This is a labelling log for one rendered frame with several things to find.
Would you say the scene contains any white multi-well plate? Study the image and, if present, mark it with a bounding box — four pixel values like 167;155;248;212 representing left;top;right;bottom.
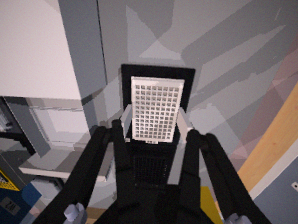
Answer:
0;108;12;130

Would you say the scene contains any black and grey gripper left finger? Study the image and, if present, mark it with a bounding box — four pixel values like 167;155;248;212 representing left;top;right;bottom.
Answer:
32;104;145;224

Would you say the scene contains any white multiwell plate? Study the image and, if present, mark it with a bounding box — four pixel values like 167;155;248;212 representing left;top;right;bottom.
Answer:
131;76;184;142

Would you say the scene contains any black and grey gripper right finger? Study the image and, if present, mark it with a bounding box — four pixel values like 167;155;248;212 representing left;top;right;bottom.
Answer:
174;107;272;224

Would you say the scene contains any blue open-top bin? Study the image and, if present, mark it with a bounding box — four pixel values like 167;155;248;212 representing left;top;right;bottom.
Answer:
0;183;42;224

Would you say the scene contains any grey flat work mat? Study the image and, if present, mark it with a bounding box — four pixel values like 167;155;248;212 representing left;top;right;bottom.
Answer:
92;0;298;158

